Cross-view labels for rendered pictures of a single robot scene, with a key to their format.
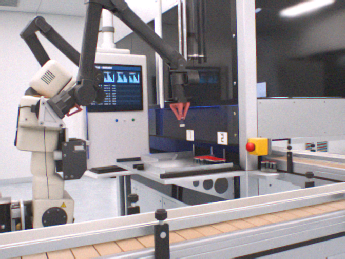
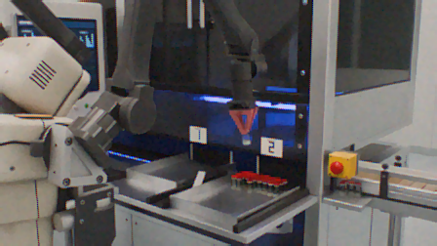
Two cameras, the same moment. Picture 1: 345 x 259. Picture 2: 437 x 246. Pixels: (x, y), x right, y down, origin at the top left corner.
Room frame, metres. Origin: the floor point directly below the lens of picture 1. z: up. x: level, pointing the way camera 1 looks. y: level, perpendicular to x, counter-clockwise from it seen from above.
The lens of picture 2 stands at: (0.58, 0.57, 1.37)
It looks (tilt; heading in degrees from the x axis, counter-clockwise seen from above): 11 degrees down; 335
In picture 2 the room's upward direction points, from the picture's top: straight up
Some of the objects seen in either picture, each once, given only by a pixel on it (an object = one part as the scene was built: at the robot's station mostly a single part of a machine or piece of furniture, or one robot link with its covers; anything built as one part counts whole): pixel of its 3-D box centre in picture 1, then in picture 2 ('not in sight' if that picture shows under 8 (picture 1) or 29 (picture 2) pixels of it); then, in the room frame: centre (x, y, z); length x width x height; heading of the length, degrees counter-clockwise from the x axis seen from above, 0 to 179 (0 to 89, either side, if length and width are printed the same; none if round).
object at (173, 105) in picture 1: (180, 109); (244, 117); (1.67, -0.03, 1.17); 0.07 x 0.07 x 0.09; 42
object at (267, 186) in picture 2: (207, 162); (257, 184); (1.81, -0.15, 0.90); 0.18 x 0.02 x 0.05; 25
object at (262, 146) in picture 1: (259, 146); (342, 164); (1.63, -0.37, 1.00); 0.08 x 0.07 x 0.07; 116
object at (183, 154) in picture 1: (176, 157); (182, 169); (2.11, -0.01, 0.90); 0.34 x 0.26 x 0.04; 116
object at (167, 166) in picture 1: (187, 166); (236, 195); (1.76, -0.05, 0.90); 0.34 x 0.26 x 0.04; 115
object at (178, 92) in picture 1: (178, 93); (242, 92); (1.67, -0.02, 1.24); 0.10 x 0.07 x 0.07; 133
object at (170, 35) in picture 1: (175, 55); (163, 11); (2.34, -0.02, 1.51); 0.47 x 0.01 x 0.59; 26
